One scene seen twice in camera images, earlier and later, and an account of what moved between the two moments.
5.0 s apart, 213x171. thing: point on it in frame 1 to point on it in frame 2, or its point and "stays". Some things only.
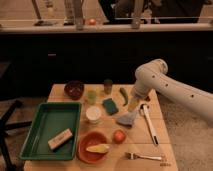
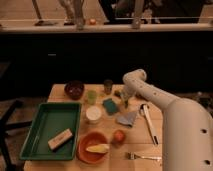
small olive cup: x=108 y=85 stays
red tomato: x=119 y=137 stays
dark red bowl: x=74 y=89 stays
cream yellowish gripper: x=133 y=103 to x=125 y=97
